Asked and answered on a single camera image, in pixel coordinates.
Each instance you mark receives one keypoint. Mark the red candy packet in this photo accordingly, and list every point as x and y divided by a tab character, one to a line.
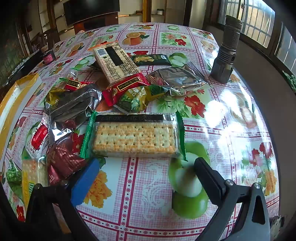
75	85
126	87

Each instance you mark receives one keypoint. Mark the black flat television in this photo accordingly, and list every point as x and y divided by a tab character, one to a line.
92	10

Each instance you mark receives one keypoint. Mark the barred window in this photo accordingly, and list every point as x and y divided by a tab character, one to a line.
256	20

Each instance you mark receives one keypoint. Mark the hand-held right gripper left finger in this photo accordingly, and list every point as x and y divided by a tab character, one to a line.
85	183

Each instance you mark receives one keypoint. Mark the dark silver foil packet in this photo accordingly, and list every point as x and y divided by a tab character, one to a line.
74	104

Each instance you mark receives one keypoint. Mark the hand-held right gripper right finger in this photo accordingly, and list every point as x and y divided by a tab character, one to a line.
208	178

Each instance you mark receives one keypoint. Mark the dark red snack packet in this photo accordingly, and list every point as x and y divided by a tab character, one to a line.
66	160

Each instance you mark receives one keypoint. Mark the silver foil snack packet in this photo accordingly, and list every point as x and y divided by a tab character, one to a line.
175	80

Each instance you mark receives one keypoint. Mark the grey metal flashlight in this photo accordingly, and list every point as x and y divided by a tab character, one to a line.
225	53

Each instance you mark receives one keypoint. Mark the green woven object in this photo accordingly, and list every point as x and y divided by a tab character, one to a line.
289	81

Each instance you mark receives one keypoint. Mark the olive yellow snack packet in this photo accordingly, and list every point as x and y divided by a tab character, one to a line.
52	93

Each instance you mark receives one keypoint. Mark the black mahjong table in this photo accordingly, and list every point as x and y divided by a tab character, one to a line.
25	64

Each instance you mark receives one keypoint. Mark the dark wooden chair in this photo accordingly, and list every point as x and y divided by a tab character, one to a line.
49	36

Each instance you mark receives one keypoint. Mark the floral fruit print tablecloth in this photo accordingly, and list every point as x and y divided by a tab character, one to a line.
143	180

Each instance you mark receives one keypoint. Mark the dark green snack packet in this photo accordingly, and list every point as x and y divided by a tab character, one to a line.
150	59

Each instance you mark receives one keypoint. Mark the dark jar with pink label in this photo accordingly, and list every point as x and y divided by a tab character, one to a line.
48	58

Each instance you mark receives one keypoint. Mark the orange-edged barcode cracker pack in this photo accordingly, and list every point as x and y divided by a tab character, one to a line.
115	62

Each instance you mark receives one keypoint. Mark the green-edged clear cracker pack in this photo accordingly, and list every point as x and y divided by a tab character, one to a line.
134	139

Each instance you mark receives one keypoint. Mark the leafy green snack packet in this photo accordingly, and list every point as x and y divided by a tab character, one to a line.
136	100

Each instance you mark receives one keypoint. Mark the yellow cardboard box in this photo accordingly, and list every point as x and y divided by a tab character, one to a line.
11	104

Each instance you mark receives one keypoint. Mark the red-brown television cabinet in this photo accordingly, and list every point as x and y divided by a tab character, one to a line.
97	24

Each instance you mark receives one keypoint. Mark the red and white snack packet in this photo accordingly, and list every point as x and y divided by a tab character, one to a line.
38	139

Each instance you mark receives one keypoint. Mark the white mug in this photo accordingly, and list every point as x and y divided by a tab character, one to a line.
160	12

